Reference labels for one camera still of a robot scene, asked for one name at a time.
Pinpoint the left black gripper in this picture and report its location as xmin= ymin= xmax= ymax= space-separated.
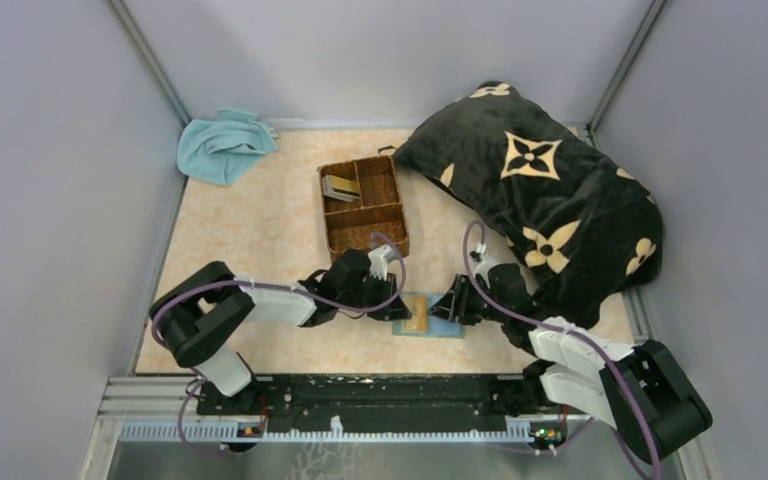
xmin=338 ymin=270 xmax=412 ymax=321

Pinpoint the light blue cloth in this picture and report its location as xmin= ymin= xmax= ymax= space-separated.
xmin=176 ymin=109 xmax=279 ymax=187

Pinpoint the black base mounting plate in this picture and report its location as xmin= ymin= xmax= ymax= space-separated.
xmin=196 ymin=374 xmax=561 ymax=433

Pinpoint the aluminium frame rail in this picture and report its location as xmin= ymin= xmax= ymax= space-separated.
xmin=98 ymin=374 xmax=588 ymax=445

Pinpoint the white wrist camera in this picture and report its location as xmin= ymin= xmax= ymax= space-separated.
xmin=367 ymin=245 xmax=399 ymax=280
xmin=469 ymin=242 xmax=499 ymax=282

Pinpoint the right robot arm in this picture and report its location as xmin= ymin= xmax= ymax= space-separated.
xmin=429 ymin=261 xmax=713 ymax=463

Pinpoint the black floral pillow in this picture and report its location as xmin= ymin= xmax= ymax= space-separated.
xmin=392 ymin=81 xmax=665 ymax=329

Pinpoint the brown woven divided basket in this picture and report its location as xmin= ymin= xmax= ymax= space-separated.
xmin=317 ymin=155 xmax=410 ymax=260

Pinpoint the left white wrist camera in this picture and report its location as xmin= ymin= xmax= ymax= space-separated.
xmin=367 ymin=245 xmax=399 ymax=280

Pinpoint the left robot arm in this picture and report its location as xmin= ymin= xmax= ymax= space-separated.
xmin=149 ymin=245 xmax=410 ymax=414

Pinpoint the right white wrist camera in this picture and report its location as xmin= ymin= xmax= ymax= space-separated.
xmin=469 ymin=242 xmax=499 ymax=282

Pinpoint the gold card stack in basket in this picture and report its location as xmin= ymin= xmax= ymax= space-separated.
xmin=321 ymin=175 xmax=361 ymax=203

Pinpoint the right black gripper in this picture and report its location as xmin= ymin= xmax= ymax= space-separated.
xmin=427 ymin=274 xmax=509 ymax=326

